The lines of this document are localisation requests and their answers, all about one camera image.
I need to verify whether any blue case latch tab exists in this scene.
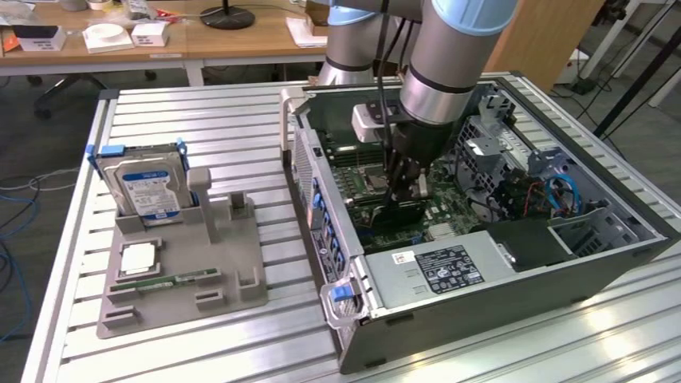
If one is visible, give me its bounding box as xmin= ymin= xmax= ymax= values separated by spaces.
xmin=329 ymin=285 xmax=356 ymax=305

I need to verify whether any blue expansion card retainer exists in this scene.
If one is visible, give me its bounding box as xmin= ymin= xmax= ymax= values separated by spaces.
xmin=309 ymin=177 xmax=353 ymax=278

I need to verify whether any black graphics card metal bracket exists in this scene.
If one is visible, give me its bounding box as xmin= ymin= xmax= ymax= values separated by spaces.
xmin=361 ymin=198 xmax=428 ymax=235

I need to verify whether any green RAM stick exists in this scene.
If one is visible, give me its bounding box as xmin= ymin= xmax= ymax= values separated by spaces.
xmin=112 ymin=267 xmax=221 ymax=291

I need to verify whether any CPU socket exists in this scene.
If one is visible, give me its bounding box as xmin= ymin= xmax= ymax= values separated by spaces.
xmin=361 ymin=164 xmax=393 ymax=192

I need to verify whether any blue floor cable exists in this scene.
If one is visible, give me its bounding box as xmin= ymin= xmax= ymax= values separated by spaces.
xmin=0 ymin=193 xmax=41 ymax=342

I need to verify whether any grey power supply unit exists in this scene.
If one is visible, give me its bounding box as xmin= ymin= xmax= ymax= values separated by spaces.
xmin=362 ymin=230 xmax=518 ymax=312

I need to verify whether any perforated metal drive cage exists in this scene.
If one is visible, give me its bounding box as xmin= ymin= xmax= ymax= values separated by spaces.
xmin=454 ymin=90 xmax=533 ymax=192

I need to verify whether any black RAM slot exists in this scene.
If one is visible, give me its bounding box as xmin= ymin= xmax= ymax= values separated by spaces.
xmin=325 ymin=142 xmax=389 ymax=157
xmin=330 ymin=151 xmax=389 ymax=168

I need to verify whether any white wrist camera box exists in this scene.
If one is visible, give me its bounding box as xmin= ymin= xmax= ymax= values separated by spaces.
xmin=350 ymin=103 xmax=398 ymax=143

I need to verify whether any hard disk in blue caddy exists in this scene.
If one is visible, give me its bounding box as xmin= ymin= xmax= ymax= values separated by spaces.
xmin=85 ymin=138 xmax=192 ymax=227

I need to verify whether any black slanted stand pole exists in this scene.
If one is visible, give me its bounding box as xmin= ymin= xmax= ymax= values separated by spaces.
xmin=593 ymin=23 xmax=681 ymax=136

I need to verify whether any black office chair base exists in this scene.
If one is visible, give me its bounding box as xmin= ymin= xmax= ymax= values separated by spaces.
xmin=25 ymin=69 xmax=158 ymax=119

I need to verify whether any blue wire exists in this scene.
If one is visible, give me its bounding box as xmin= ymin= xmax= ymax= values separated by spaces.
xmin=545 ymin=172 xmax=584 ymax=219

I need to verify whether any grey plastic parts rack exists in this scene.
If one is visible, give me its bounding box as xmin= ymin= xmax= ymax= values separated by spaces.
xmin=94 ymin=166 xmax=270 ymax=340

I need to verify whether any wooden office desk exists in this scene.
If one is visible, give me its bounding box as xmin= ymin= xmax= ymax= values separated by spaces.
xmin=0 ymin=0 xmax=188 ymax=77
xmin=182 ymin=0 xmax=477 ymax=87

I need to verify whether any white cardboard box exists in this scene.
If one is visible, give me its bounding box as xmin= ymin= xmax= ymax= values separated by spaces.
xmin=129 ymin=22 xmax=170 ymax=48

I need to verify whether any white floor cable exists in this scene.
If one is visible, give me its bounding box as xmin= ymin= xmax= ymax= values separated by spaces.
xmin=0 ymin=167 xmax=81 ymax=192

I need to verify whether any wooden cabinet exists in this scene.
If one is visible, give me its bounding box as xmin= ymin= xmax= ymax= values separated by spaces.
xmin=481 ymin=0 xmax=607 ymax=91

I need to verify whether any grey metal disk bay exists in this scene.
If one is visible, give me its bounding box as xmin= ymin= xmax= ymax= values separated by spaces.
xmin=546 ymin=207 xmax=639 ymax=256

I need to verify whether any silver CPU chip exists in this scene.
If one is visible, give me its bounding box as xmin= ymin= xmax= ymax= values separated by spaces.
xmin=120 ymin=243 xmax=160 ymax=275

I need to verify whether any open brown cardboard box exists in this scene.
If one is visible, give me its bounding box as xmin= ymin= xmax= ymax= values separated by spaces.
xmin=305 ymin=2 xmax=330 ymax=27

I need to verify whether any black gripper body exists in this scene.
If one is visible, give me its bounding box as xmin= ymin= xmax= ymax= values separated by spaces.
xmin=392 ymin=120 xmax=454 ymax=166

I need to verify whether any dark grey open PC case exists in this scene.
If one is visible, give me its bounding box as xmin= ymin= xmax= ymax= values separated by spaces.
xmin=278 ymin=77 xmax=681 ymax=376

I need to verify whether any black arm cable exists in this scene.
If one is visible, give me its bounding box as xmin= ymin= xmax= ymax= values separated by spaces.
xmin=374 ymin=0 xmax=420 ymax=160

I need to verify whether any white box black lid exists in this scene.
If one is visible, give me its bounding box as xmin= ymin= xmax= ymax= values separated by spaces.
xmin=13 ymin=24 xmax=68 ymax=52

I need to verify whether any small silver chipset heatsink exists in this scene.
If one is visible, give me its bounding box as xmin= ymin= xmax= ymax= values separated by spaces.
xmin=425 ymin=223 xmax=454 ymax=241

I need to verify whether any green motherboard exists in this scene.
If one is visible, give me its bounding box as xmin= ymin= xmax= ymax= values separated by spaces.
xmin=318 ymin=135 xmax=498 ymax=256

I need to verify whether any white paper stack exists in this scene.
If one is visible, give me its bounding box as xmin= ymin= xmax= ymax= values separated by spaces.
xmin=285 ymin=16 xmax=330 ymax=49

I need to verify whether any black round lamp base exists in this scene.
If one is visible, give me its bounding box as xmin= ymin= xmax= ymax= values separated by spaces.
xmin=198 ymin=0 xmax=256 ymax=31

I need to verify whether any clear plastic bag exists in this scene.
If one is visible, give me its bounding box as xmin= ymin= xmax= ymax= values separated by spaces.
xmin=118 ymin=0 xmax=161 ymax=21

